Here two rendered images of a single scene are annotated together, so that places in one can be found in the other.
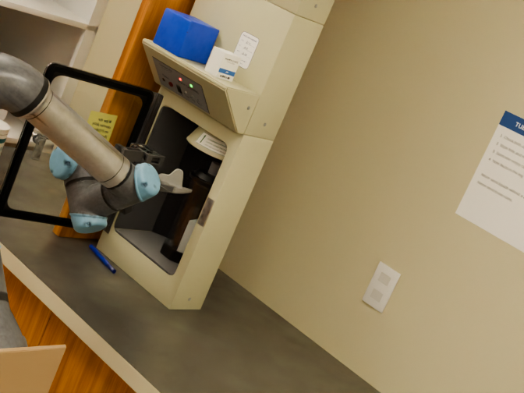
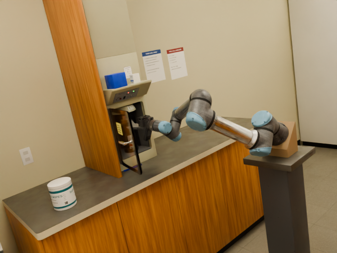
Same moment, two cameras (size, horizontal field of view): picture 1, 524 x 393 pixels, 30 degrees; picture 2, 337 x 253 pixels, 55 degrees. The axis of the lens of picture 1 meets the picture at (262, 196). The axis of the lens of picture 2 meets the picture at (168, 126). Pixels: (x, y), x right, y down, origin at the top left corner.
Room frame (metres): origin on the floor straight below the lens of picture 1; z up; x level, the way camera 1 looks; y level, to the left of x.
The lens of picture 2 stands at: (1.59, 2.30, 1.70)
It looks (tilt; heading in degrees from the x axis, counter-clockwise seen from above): 14 degrees down; 284
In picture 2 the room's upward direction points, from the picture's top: 11 degrees counter-clockwise
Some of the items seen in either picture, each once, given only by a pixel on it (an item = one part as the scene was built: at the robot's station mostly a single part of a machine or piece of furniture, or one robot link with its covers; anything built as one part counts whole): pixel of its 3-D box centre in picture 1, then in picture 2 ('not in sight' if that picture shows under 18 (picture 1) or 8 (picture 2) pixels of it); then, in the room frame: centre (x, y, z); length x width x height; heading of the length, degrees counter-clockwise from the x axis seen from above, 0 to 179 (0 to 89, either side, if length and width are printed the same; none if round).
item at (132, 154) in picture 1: (132, 165); (147, 123); (2.21, 0.30, 1.25); 0.12 x 0.08 x 0.09; 141
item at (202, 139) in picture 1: (223, 141); (123, 107); (2.41, 0.14, 1.34); 0.18 x 0.18 x 0.05
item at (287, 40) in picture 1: (221, 146); (119, 111); (2.44, 0.14, 1.32); 0.32 x 0.25 x 0.77; 52
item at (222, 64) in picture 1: (222, 64); (135, 78); (2.26, 0.21, 1.54); 0.05 x 0.05 x 0.06; 43
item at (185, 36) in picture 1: (185, 36); (116, 80); (2.35, 0.32, 1.55); 0.10 x 0.10 x 0.09; 52
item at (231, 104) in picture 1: (192, 85); (129, 92); (2.30, 0.26, 1.46); 0.32 x 0.12 x 0.10; 52
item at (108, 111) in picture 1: (75, 151); (125, 140); (2.32, 0.46, 1.19); 0.30 x 0.01 x 0.40; 132
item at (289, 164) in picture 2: not in sight; (279, 155); (1.40, 0.30, 0.92); 0.32 x 0.32 x 0.04; 54
